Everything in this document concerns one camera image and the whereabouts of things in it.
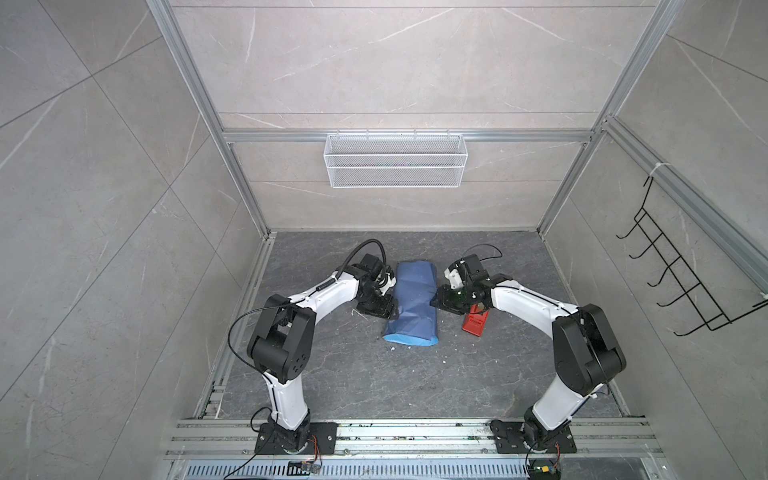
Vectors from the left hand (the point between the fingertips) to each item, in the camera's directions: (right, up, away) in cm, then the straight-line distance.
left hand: (393, 310), depth 91 cm
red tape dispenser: (+25, -3, -2) cm, 25 cm away
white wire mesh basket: (+1, +50, +10) cm, 51 cm away
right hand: (+14, +2, 0) cm, 14 cm away
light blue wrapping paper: (+7, -3, -5) cm, 9 cm away
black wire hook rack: (+67, +6, -29) cm, 73 cm away
